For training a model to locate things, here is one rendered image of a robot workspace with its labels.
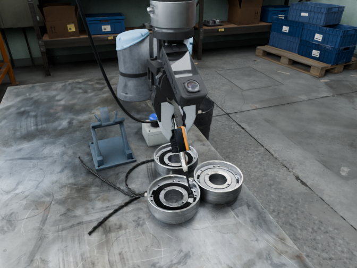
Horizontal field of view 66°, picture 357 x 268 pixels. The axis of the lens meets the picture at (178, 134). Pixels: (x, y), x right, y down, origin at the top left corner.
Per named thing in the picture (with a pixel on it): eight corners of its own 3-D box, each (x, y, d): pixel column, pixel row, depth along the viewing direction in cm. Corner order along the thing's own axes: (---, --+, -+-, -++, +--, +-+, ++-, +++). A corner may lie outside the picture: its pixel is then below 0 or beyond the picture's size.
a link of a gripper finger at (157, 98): (172, 117, 54) (176, 74, 50) (175, 121, 53) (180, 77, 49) (149, 119, 52) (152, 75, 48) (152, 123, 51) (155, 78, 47)
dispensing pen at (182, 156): (187, 196, 53) (168, 111, 53) (180, 193, 57) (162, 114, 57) (197, 193, 54) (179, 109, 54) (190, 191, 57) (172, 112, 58)
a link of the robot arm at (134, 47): (120, 64, 107) (117, 27, 100) (155, 63, 107) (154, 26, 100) (116, 74, 96) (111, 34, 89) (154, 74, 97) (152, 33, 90)
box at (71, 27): (85, 36, 358) (80, 5, 339) (45, 40, 340) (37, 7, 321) (81, 31, 389) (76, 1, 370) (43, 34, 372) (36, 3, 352)
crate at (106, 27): (122, 28, 404) (121, 12, 393) (126, 33, 373) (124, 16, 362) (86, 30, 392) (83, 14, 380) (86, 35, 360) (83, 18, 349)
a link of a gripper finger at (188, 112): (187, 123, 62) (183, 84, 56) (198, 135, 57) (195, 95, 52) (173, 126, 61) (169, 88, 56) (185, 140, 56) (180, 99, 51)
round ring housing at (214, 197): (240, 176, 64) (242, 162, 62) (241, 209, 56) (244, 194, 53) (196, 172, 66) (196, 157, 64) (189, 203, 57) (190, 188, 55)
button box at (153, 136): (172, 142, 77) (172, 127, 75) (148, 147, 75) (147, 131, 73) (164, 128, 84) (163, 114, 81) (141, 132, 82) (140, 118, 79)
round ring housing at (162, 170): (160, 153, 73) (160, 140, 70) (200, 158, 71) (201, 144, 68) (149, 178, 64) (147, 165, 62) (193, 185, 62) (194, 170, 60)
